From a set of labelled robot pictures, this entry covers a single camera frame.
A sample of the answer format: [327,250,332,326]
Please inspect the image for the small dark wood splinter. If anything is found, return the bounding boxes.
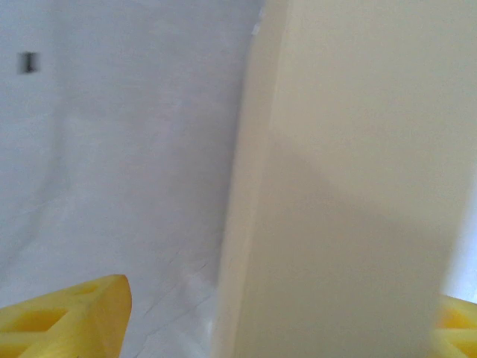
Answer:
[16,51,40,75]

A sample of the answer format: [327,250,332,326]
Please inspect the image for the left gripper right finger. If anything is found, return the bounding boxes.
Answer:
[432,294,477,358]

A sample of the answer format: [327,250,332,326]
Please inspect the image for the cardboard folding box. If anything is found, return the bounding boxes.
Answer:
[210,0,477,358]

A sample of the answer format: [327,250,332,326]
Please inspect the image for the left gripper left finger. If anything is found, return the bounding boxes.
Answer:
[0,274,133,358]

